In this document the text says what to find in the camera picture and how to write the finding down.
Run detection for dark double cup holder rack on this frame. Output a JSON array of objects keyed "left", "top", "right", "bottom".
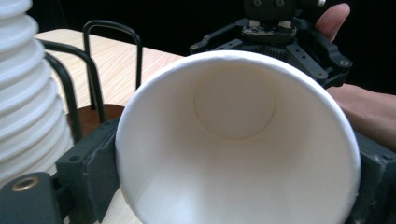
[{"left": 38, "top": 20, "right": 144, "bottom": 145}]

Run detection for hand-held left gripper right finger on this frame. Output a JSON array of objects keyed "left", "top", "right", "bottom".
[{"left": 345, "top": 132, "right": 396, "bottom": 224}]

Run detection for single white paper cup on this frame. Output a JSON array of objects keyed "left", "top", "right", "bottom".
[{"left": 114, "top": 49, "right": 362, "bottom": 224}]

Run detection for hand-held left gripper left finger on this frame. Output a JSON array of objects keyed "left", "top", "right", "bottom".
[{"left": 55, "top": 117, "right": 122, "bottom": 224}]

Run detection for stack of white paper cups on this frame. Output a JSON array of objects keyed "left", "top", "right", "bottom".
[{"left": 0, "top": 0, "right": 75, "bottom": 189}]

